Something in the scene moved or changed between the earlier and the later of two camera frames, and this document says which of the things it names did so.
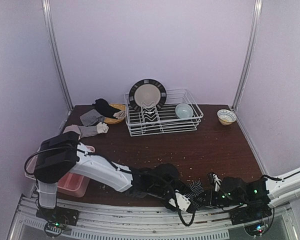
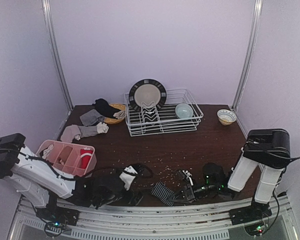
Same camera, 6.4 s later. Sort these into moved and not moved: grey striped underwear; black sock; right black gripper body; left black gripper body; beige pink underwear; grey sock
Moved: right black gripper body; left black gripper body
Not moved: grey striped underwear; grey sock; beige pink underwear; black sock
